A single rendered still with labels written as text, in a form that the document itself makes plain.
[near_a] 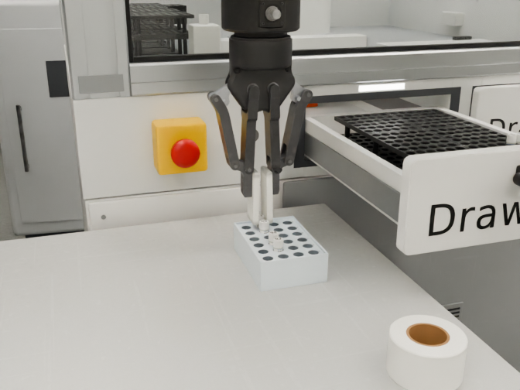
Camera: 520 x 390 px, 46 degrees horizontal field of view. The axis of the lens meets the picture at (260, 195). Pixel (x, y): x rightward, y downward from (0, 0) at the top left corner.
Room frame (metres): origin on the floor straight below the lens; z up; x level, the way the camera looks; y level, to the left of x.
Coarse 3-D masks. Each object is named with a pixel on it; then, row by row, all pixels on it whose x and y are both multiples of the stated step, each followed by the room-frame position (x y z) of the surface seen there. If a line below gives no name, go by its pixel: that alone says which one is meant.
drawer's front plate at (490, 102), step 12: (516, 84) 1.04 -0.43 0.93; (480, 96) 1.01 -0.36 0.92; (492, 96) 1.01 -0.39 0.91; (504, 96) 1.02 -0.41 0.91; (516, 96) 1.03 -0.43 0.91; (480, 108) 1.01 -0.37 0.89; (492, 108) 1.02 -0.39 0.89; (504, 108) 1.02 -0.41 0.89; (516, 108) 1.03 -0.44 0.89; (480, 120) 1.01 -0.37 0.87; (504, 120) 1.02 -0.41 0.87; (516, 120) 1.03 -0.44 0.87; (516, 132) 1.03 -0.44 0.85
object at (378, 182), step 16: (352, 112) 0.98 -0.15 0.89; (368, 112) 0.98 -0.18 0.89; (448, 112) 0.99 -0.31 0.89; (320, 128) 0.88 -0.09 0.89; (336, 128) 0.97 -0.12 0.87; (496, 128) 0.87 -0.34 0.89; (320, 144) 0.87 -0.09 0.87; (336, 144) 0.83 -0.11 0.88; (352, 144) 0.79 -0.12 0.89; (320, 160) 0.87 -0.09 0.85; (336, 160) 0.82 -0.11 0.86; (352, 160) 0.78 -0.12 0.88; (368, 160) 0.74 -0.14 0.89; (384, 160) 0.72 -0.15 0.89; (336, 176) 0.82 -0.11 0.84; (352, 176) 0.77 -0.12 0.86; (368, 176) 0.73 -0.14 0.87; (384, 176) 0.70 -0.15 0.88; (400, 176) 0.66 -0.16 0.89; (368, 192) 0.73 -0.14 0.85; (384, 192) 0.69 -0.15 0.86; (400, 192) 0.66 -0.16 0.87; (384, 208) 0.69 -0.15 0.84
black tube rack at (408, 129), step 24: (336, 120) 0.92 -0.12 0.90; (360, 120) 0.90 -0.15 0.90; (384, 120) 0.91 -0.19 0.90; (408, 120) 0.90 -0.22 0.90; (432, 120) 0.91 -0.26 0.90; (456, 120) 0.91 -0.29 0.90; (360, 144) 0.87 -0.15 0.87; (384, 144) 0.78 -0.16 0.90; (408, 144) 0.77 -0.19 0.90; (432, 144) 0.77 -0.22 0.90; (456, 144) 0.77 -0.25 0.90
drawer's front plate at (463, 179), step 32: (416, 160) 0.61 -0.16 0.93; (448, 160) 0.62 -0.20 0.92; (480, 160) 0.63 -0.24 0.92; (512, 160) 0.65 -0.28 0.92; (416, 192) 0.61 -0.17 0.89; (448, 192) 0.62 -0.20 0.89; (480, 192) 0.63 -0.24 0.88; (512, 192) 0.65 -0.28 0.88; (416, 224) 0.61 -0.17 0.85; (448, 224) 0.62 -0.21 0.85; (512, 224) 0.65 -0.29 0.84
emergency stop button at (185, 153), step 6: (174, 144) 0.81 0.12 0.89; (180, 144) 0.80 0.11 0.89; (186, 144) 0.80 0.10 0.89; (192, 144) 0.81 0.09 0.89; (174, 150) 0.80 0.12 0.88; (180, 150) 0.80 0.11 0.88; (186, 150) 0.80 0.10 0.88; (192, 150) 0.81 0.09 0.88; (198, 150) 0.81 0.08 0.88; (174, 156) 0.80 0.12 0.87; (180, 156) 0.80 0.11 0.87; (186, 156) 0.80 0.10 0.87; (192, 156) 0.81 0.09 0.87; (198, 156) 0.81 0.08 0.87; (174, 162) 0.80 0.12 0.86; (180, 162) 0.80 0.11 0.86; (186, 162) 0.80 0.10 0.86; (192, 162) 0.81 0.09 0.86
